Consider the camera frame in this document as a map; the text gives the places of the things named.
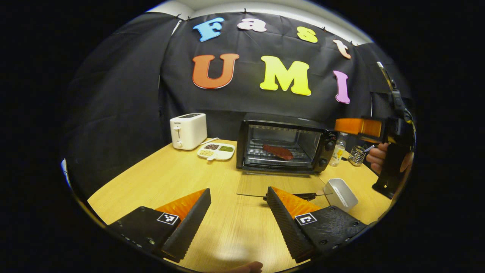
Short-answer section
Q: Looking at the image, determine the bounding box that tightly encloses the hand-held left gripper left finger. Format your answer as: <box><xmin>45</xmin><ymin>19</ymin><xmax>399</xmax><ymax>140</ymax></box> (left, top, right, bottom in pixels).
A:
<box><xmin>107</xmin><ymin>188</ymin><xmax>212</xmax><ymax>263</ymax></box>

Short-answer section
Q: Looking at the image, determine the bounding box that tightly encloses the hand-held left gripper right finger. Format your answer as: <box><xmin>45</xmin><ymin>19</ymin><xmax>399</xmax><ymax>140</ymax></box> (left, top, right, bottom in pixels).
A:
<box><xmin>266</xmin><ymin>186</ymin><xmax>368</xmax><ymax>264</ymax></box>

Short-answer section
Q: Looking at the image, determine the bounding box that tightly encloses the black electric oven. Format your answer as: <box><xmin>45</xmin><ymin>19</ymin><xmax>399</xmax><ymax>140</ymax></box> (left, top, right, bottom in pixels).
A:
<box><xmin>236</xmin><ymin>113</ymin><xmax>338</xmax><ymax>202</ymax></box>

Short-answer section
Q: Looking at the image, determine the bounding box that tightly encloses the red meat piece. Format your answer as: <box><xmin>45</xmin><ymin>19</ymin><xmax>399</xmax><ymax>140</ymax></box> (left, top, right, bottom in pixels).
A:
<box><xmin>262</xmin><ymin>144</ymin><xmax>294</xmax><ymax>161</ymax></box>

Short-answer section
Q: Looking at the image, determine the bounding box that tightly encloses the clear glass bottle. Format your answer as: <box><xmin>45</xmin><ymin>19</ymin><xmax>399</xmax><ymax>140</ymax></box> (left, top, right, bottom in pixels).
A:
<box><xmin>329</xmin><ymin>132</ymin><xmax>347</xmax><ymax>168</ymax></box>

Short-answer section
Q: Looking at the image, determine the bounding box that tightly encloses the white rectangular container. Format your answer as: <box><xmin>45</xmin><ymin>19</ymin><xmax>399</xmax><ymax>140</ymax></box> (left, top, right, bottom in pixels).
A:
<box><xmin>323</xmin><ymin>178</ymin><xmax>359</xmax><ymax>212</ymax></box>

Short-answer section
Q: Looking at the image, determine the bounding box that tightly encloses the white divided dish with grains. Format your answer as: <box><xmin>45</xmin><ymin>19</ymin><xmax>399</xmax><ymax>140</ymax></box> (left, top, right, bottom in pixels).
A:
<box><xmin>197</xmin><ymin>143</ymin><xmax>236</xmax><ymax>162</ymax></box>

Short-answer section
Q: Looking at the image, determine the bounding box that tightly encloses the white toaster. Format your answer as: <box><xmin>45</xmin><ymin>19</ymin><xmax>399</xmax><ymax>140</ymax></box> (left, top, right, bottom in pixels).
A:
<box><xmin>169</xmin><ymin>113</ymin><xmax>208</xmax><ymax>151</ymax></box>

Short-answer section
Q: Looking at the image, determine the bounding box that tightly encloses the black backdrop cloth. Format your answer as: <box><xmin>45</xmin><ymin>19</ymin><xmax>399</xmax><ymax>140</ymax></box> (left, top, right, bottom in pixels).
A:
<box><xmin>63</xmin><ymin>11</ymin><xmax>415</xmax><ymax>198</ymax></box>

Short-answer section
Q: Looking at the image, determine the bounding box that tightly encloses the wire mesh holder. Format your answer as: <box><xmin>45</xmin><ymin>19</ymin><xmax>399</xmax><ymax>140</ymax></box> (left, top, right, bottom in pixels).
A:
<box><xmin>348</xmin><ymin>146</ymin><xmax>366</xmax><ymax>167</ymax></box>

